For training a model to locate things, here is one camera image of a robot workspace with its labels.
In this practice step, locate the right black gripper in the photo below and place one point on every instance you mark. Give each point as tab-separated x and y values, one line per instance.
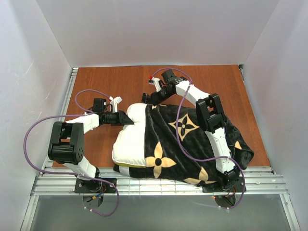
155	96

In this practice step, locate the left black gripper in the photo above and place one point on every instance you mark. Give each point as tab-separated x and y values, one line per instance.
121	117

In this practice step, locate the white pillow with yellow edge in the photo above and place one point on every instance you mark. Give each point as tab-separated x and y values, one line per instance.
128	149

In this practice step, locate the black floral plush pillowcase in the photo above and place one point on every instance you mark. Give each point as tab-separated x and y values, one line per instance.
174	147

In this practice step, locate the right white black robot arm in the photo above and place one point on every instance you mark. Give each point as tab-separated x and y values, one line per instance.
210	117

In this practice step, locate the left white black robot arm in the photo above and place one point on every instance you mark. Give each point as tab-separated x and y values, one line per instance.
67	139

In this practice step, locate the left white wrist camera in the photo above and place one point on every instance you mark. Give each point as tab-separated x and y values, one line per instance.
114	102

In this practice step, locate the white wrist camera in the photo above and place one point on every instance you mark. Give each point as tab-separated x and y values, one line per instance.
114	102
156	82

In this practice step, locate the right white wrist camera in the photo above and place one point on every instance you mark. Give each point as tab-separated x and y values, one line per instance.
156	82

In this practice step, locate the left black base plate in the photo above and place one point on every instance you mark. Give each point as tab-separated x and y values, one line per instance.
92	186

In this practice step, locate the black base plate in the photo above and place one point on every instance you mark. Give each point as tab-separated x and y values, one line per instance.
235	186
92	186

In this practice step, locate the aluminium rail frame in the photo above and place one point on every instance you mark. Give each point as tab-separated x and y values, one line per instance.
226	79

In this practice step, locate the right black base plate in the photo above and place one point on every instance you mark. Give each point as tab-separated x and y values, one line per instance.
235	186

